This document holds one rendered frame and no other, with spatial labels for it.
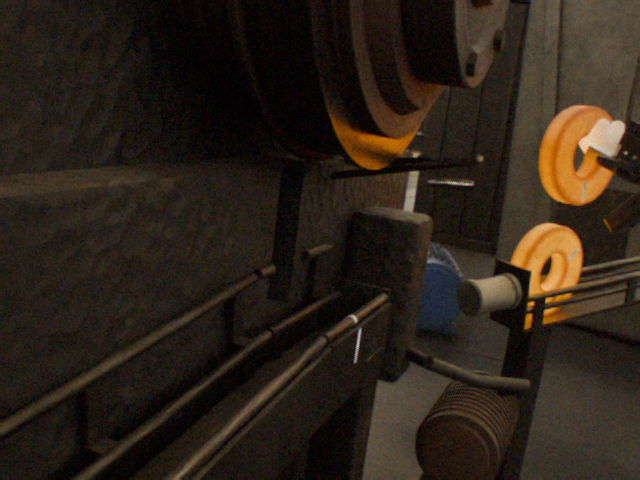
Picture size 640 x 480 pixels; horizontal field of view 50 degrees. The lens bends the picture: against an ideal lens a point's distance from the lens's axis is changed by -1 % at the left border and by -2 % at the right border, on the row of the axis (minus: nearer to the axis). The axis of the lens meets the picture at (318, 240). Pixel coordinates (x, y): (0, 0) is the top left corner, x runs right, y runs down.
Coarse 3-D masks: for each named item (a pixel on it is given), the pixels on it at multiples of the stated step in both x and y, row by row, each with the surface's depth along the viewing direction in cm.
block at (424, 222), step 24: (360, 216) 95; (384, 216) 94; (408, 216) 95; (360, 240) 96; (384, 240) 94; (408, 240) 93; (360, 264) 96; (384, 264) 95; (408, 264) 94; (408, 288) 94; (408, 312) 96; (408, 336) 98; (384, 360) 97; (408, 360) 101
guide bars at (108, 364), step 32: (320, 256) 87; (224, 288) 66; (192, 320) 61; (288, 320) 76; (320, 320) 87; (128, 352) 53; (256, 352) 71; (64, 384) 48; (96, 384) 50; (32, 416) 44; (96, 416) 51; (160, 416) 55; (96, 448) 51; (128, 448) 52
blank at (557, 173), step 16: (576, 112) 105; (592, 112) 107; (560, 128) 105; (576, 128) 106; (592, 128) 108; (544, 144) 106; (560, 144) 104; (576, 144) 106; (544, 160) 106; (560, 160) 105; (592, 160) 111; (544, 176) 107; (560, 176) 106; (576, 176) 108; (592, 176) 110; (608, 176) 112; (560, 192) 107; (576, 192) 109; (592, 192) 111
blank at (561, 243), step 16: (544, 224) 114; (528, 240) 112; (544, 240) 111; (560, 240) 114; (576, 240) 116; (512, 256) 113; (528, 256) 110; (544, 256) 112; (560, 256) 116; (576, 256) 117; (560, 272) 117; (576, 272) 118; (544, 288) 117; (560, 288) 117; (528, 304) 113
